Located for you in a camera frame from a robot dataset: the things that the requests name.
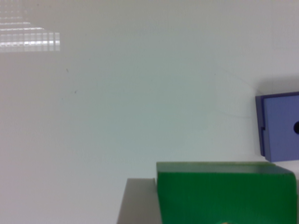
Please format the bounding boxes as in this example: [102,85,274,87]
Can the purple square block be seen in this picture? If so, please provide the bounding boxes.
[255,92,299,162]

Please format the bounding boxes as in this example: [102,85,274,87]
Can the green square block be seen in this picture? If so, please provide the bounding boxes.
[156,162,297,224]

